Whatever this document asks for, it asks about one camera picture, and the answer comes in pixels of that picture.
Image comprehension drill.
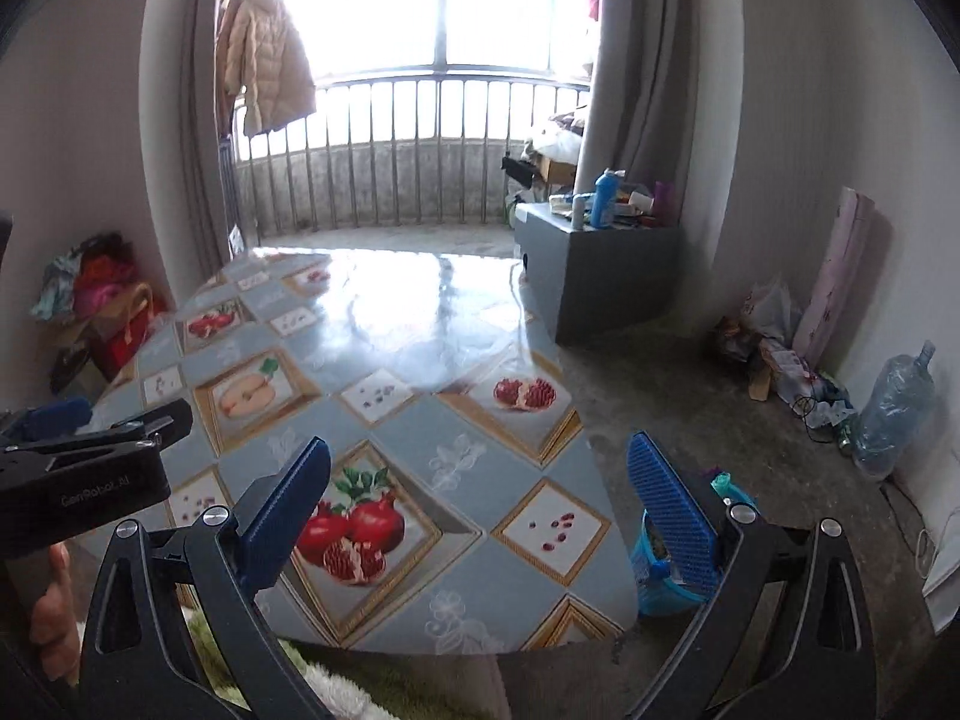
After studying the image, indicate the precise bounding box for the blue trash basket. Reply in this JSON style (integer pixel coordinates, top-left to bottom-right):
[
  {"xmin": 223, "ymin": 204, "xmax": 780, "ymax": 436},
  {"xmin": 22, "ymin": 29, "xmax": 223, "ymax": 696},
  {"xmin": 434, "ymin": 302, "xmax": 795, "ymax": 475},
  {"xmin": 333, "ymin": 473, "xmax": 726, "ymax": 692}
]
[{"xmin": 630, "ymin": 466, "xmax": 719, "ymax": 617}]

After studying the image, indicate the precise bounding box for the person's left hand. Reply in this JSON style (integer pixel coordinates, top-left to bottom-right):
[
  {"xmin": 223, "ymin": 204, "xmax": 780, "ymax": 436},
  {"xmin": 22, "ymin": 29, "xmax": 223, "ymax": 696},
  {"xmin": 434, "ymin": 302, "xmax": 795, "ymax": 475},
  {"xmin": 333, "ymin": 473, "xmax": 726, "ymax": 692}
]
[{"xmin": 29, "ymin": 543, "xmax": 82, "ymax": 684}]

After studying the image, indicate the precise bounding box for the pile of colourful clothes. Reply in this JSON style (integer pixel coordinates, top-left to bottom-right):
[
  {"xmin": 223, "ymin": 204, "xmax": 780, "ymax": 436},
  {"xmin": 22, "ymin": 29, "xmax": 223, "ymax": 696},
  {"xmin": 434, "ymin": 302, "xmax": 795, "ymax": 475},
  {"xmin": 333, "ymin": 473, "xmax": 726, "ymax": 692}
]
[{"xmin": 31, "ymin": 231, "xmax": 167, "ymax": 401}]

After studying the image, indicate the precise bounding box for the large clear water jug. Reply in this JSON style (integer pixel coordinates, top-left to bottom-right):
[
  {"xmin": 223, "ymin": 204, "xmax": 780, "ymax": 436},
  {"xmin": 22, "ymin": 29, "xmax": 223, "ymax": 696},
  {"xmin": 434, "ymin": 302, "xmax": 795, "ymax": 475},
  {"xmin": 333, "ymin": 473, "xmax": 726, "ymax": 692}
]
[{"xmin": 853, "ymin": 340, "xmax": 935, "ymax": 481}]

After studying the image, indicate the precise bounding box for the floor clutter pile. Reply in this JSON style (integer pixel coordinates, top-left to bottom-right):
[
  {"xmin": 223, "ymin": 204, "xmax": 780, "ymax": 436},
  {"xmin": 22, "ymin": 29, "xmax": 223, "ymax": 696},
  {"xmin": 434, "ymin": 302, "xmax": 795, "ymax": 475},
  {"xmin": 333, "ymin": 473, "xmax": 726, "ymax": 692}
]
[{"xmin": 700, "ymin": 277, "xmax": 856, "ymax": 457}]

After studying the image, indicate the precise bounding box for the fruit pattern tablecloth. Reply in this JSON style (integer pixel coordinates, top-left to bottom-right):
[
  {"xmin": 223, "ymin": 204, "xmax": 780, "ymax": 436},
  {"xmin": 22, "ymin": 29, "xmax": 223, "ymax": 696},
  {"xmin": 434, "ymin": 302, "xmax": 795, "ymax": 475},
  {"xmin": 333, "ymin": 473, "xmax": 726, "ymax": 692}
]
[{"xmin": 94, "ymin": 249, "xmax": 636, "ymax": 655}]

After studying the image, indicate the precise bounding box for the pink rolled mat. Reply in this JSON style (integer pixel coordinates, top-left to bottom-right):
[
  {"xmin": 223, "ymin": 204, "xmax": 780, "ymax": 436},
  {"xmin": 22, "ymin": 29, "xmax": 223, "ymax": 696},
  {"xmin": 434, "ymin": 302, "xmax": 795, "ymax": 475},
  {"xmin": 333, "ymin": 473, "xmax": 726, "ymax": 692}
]
[{"xmin": 793, "ymin": 187, "xmax": 875, "ymax": 367}]

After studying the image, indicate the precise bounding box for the grey cabinet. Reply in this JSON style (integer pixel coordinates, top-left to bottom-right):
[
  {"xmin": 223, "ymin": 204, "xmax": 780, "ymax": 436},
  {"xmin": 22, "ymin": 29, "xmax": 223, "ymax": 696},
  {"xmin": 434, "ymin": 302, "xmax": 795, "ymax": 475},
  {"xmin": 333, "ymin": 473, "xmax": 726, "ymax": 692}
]
[{"xmin": 514, "ymin": 203, "xmax": 680, "ymax": 344}]

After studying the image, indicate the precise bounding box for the beige puffer jacket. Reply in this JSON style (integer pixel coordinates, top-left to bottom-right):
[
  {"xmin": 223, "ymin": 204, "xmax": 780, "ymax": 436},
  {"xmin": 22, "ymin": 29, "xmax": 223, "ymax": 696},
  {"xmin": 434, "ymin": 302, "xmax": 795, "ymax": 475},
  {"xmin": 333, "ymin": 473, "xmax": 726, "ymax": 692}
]
[{"xmin": 215, "ymin": 0, "xmax": 316, "ymax": 138}]

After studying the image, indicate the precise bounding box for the metal balcony railing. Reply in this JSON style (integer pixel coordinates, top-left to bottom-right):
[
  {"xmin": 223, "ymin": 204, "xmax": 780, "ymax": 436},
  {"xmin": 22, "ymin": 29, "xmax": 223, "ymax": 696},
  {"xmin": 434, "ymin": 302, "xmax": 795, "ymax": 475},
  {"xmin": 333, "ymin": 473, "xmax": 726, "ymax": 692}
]
[{"xmin": 220, "ymin": 65, "xmax": 589, "ymax": 244}]

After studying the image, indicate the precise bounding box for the blue bottle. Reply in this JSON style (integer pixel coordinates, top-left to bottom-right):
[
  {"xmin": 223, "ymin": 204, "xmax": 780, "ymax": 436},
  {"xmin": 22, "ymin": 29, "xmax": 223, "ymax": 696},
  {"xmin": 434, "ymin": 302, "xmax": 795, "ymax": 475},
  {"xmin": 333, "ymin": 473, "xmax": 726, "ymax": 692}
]
[{"xmin": 589, "ymin": 169, "xmax": 623, "ymax": 229}]

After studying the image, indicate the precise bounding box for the white bottle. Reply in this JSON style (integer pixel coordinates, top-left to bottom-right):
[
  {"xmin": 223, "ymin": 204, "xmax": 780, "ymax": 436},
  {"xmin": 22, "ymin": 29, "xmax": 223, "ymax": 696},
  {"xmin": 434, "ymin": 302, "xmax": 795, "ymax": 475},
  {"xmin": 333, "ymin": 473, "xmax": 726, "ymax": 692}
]
[{"xmin": 571, "ymin": 193, "xmax": 589, "ymax": 231}]

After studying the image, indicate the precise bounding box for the cardboard box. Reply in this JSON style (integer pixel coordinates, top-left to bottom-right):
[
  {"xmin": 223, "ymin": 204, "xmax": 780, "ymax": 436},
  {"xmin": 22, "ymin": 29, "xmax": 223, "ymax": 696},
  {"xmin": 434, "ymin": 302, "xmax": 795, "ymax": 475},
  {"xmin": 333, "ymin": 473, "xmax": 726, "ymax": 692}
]
[{"xmin": 534, "ymin": 154, "xmax": 576, "ymax": 187}]

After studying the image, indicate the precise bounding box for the grey curtain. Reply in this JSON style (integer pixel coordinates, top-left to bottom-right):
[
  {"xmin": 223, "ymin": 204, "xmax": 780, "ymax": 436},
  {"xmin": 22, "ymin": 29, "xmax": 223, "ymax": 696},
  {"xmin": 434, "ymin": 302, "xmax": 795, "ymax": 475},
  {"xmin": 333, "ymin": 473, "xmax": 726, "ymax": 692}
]
[{"xmin": 576, "ymin": 0, "xmax": 690, "ymax": 192}]

